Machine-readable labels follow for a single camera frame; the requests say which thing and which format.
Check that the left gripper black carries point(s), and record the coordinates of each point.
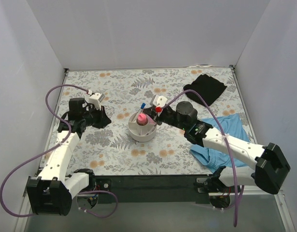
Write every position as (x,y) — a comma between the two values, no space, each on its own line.
(97,115)

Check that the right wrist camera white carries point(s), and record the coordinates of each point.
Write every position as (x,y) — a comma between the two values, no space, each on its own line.
(158,102)

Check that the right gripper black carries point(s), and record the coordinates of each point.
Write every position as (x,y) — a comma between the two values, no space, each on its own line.
(152,113)

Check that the blue capped white marker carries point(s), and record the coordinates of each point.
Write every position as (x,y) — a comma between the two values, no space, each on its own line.
(141,108)

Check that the white round divided organizer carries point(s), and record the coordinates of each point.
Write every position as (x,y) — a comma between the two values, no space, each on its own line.
(141,133)

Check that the light blue shorts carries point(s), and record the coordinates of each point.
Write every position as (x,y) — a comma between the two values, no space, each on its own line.
(213,159)

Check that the black folded cloth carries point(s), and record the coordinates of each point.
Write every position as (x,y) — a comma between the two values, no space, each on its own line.
(209,88)

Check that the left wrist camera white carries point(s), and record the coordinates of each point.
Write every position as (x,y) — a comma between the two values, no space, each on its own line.
(95,98)

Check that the pink pack of pens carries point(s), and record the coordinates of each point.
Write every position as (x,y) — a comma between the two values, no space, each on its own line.
(142,119)

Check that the purple highlighter pen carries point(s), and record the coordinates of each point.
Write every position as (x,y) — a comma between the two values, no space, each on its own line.
(150,120)

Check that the aluminium frame rail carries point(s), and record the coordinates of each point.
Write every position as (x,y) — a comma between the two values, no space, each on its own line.
(220,203)

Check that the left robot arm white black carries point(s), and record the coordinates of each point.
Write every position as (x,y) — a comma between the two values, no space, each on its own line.
(61,149)

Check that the floral table mat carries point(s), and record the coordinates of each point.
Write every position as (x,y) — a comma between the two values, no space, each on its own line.
(112,150)

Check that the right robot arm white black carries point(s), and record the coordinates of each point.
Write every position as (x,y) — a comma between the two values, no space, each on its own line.
(265,166)

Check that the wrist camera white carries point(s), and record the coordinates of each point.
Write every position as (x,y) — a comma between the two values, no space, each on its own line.
(158,102)
(95,98)

